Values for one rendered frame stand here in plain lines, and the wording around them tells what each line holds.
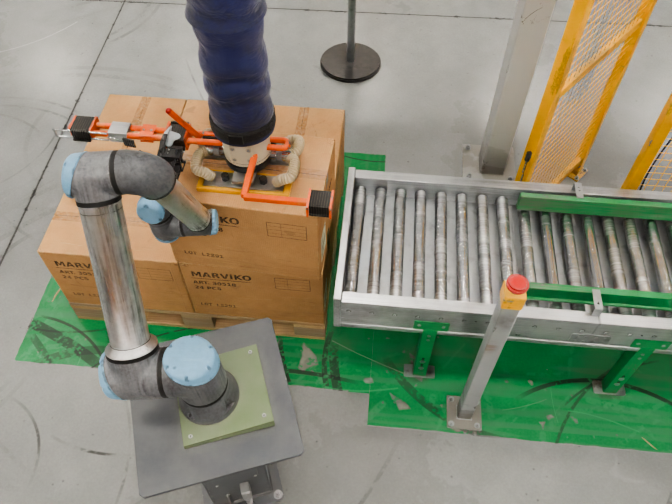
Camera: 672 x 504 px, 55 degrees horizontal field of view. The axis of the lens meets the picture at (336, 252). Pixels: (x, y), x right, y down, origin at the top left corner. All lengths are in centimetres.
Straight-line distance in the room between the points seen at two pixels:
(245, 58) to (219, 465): 122
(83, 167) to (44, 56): 319
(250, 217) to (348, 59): 223
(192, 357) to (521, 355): 173
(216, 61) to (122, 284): 71
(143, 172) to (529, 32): 202
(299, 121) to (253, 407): 159
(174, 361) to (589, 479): 183
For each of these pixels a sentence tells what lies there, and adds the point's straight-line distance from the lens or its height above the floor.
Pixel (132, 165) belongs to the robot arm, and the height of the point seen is 152.
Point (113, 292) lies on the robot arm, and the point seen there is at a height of 122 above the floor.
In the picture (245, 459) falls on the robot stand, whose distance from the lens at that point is 206.
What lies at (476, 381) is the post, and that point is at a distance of 259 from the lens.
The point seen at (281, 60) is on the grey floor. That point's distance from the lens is 446.
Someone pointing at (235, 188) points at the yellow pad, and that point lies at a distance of 234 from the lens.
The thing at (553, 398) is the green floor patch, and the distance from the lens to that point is 308.
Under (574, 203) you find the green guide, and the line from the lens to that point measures 289.
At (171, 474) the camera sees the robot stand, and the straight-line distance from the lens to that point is 208.
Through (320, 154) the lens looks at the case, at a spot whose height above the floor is 94.
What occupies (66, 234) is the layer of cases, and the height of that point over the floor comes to 54.
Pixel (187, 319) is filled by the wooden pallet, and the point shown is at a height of 8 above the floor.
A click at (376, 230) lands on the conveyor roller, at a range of 272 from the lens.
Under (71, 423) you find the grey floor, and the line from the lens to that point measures 310.
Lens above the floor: 269
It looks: 54 degrees down
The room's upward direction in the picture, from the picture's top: straight up
